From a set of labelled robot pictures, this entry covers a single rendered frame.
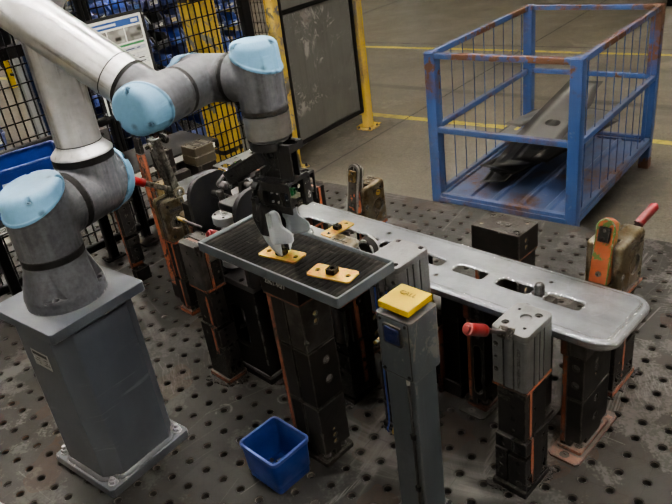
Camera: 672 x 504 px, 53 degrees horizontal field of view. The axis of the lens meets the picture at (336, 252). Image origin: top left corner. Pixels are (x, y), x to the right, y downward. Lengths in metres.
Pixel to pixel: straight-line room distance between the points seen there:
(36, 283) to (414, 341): 0.69
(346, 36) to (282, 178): 4.17
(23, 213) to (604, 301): 1.03
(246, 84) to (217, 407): 0.84
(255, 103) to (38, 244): 0.48
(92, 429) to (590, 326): 0.95
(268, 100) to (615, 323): 0.70
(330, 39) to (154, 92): 4.14
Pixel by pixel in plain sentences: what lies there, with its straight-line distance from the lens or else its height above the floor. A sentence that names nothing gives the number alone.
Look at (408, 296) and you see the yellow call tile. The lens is 1.04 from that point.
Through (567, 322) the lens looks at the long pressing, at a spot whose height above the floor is 1.00.
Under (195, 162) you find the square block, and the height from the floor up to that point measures 1.02.
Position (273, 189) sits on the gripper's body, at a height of 1.31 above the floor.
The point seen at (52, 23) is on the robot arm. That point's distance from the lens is 1.10.
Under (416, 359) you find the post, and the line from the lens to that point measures 1.06.
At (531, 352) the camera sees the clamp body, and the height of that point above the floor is 1.02.
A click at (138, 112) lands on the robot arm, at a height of 1.48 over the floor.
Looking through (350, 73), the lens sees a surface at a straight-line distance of 5.29.
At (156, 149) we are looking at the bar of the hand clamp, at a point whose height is 1.19.
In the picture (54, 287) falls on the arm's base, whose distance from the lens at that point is 1.33.
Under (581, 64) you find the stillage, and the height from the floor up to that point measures 0.92.
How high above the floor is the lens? 1.72
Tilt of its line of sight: 28 degrees down
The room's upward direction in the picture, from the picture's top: 8 degrees counter-clockwise
